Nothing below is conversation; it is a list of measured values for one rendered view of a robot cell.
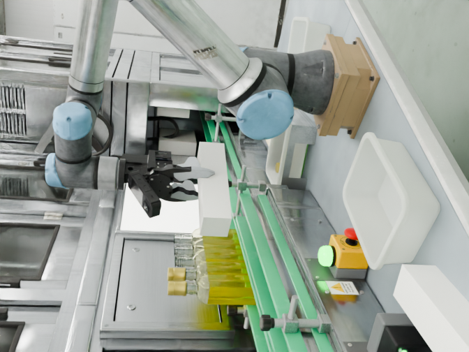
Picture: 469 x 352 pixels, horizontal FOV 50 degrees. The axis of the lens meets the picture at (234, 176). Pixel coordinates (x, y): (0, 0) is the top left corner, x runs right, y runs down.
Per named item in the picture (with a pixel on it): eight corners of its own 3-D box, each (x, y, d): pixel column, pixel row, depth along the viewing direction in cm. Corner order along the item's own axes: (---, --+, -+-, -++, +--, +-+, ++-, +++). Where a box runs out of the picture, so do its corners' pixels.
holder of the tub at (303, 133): (288, 187, 171) (266, 186, 170) (302, 110, 161) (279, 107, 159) (301, 210, 156) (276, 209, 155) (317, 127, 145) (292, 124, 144)
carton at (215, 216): (224, 143, 122) (199, 141, 121) (232, 218, 105) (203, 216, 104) (220, 161, 126) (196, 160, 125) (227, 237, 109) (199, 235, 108)
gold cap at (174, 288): (186, 286, 120) (168, 286, 119) (185, 299, 121) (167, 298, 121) (185, 278, 123) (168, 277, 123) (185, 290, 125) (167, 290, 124)
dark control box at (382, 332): (410, 348, 89) (365, 348, 88) (421, 312, 86) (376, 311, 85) (432, 385, 82) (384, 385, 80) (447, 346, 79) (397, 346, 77)
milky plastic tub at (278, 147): (289, 172, 169) (264, 171, 168) (301, 109, 161) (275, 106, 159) (302, 195, 154) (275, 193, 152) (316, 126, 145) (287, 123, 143)
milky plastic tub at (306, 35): (308, 92, 161) (281, 89, 159) (319, 19, 154) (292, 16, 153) (325, 101, 144) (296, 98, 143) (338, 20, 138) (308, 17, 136)
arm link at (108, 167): (97, 172, 107) (98, 198, 112) (118, 174, 107) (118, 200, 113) (100, 149, 112) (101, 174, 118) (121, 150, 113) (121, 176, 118)
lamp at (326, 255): (326, 259, 111) (314, 258, 111) (331, 242, 109) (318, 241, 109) (333, 270, 107) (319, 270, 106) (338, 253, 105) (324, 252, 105)
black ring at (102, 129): (112, 155, 226) (63, 151, 222) (114, 110, 217) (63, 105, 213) (112, 159, 221) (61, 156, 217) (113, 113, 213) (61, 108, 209)
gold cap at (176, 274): (183, 274, 130) (167, 274, 129) (185, 265, 128) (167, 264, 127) (184, 284, 127) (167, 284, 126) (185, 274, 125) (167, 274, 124)
